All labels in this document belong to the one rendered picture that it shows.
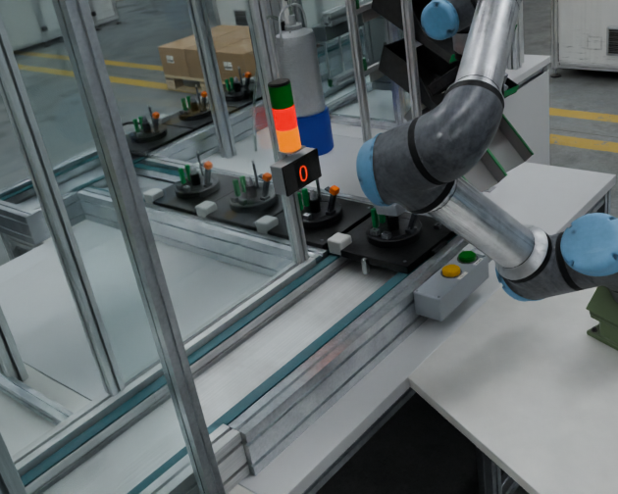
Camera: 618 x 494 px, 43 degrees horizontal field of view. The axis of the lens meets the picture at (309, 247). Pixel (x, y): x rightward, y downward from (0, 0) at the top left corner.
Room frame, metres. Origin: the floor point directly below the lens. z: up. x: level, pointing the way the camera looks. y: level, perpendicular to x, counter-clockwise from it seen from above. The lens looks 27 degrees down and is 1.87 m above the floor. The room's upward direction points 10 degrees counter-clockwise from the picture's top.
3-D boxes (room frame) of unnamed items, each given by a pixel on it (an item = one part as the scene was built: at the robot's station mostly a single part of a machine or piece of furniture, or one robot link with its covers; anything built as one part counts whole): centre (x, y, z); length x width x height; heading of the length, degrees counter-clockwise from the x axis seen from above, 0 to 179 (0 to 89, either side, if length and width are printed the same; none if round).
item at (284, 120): (1.66, 0.00, 1.33); 0.05 x 0.05 x 0.05
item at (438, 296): (1.50, -0.31, 0.93); 0.21 x 0.07 x 0.06; 135
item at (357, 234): (1.71, -0.22, 0.96); 0.24 x 0.24 x 0.02; 45
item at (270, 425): (1.41, -0.13, 0.91); 0.89 x 0.06 x 0.11; 135
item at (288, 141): (1.66, 0.00, 1.28); 0.05 x 0.05 x 0.05
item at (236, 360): (1.52, 0.01, 0.91); 0.84 x 0.28 x 0.10; 135
